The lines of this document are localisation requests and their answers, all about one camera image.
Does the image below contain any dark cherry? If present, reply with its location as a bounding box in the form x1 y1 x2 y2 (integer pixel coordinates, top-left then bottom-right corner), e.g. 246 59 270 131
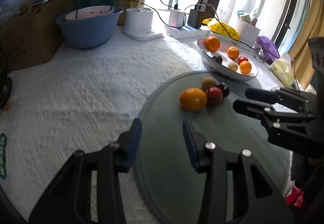
213 55 223 64
216 82 230 98

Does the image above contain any small orange mandarin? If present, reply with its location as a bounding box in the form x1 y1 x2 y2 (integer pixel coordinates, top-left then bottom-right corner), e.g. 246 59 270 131
226 46 240 59

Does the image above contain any red cherry tomato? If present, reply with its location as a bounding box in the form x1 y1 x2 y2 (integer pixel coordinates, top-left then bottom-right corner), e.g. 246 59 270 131
237 56 248 64
205 87 223 107

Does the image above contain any brownish small fruit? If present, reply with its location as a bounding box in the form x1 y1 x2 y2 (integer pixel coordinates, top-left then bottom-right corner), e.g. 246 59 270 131
201 77 216 91

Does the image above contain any large orange with stem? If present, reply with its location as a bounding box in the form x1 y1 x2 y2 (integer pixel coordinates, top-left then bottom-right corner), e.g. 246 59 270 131
180 88 207 112

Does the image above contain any yellowish small fruit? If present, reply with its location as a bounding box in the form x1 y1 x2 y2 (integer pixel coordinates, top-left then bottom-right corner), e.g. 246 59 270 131
227 62 238 72

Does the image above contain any yellow curtain right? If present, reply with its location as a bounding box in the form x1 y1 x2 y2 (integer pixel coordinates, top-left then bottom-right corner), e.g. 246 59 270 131
288 0 323 89

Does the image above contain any tissue pack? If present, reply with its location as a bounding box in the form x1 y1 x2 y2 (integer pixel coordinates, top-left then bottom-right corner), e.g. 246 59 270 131
270 53 299 89

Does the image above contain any purple cloth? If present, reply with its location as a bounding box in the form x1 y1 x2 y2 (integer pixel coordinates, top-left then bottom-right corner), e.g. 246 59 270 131
256 36 280 62

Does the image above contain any white plate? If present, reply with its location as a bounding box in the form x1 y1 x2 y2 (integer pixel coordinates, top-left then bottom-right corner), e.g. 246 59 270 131
197 39 258 81

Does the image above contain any white perforated basket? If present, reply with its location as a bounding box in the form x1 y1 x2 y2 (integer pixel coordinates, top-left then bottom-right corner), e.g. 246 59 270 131
229 17 260 49

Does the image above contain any round grey-green mat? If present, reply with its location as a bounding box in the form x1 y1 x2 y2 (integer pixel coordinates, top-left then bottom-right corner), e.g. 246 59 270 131
134 71 293 223

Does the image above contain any white textured tablecloth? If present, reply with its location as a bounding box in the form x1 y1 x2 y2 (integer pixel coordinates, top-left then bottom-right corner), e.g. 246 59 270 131
0 25 299 224

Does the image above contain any white power strip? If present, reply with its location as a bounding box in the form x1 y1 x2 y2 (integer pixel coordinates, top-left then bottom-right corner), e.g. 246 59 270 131
164 25 209 40

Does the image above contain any black charger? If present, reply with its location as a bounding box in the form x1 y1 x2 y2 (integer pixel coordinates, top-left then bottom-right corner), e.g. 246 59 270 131
187 9 207 29

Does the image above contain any white charger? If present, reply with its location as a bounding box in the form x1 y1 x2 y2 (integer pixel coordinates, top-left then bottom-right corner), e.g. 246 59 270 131
168 8 186 29

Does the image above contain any cardboard box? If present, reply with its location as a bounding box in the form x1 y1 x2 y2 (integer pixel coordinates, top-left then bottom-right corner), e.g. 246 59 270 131
1 0 76 72

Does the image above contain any blue bowl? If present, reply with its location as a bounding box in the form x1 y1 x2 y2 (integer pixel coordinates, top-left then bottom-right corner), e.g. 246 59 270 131
55 6 124 49

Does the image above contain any white desk lamp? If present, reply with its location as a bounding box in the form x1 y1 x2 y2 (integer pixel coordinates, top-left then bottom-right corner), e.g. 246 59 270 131
122 0 163 41

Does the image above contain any pink inner bowl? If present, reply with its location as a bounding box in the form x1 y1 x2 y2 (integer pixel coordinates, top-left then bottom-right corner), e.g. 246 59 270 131
65 5 115 21

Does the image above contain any black cable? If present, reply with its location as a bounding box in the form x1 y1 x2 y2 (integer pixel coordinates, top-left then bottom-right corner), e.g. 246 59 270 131
184 2 282 60

